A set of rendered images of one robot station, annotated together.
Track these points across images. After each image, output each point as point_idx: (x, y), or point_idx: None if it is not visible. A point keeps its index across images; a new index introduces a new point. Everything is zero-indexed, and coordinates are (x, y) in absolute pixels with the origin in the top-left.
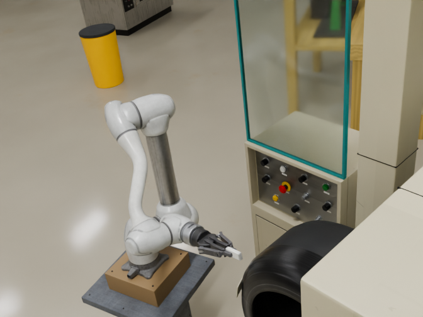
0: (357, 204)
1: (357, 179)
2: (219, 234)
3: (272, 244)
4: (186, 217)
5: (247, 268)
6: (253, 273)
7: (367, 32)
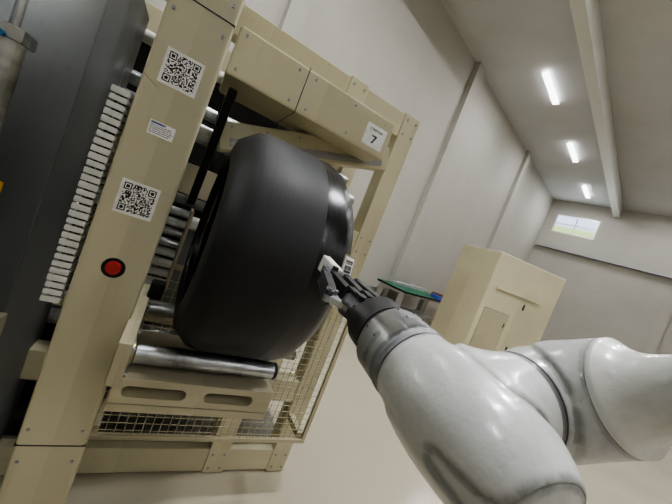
0: (204, 111)
1: (218, 69)
2: (336, 290)
3: (324, 182)
4: (435, 350)
5: (349, 224)
6: (352, 213)
7: None
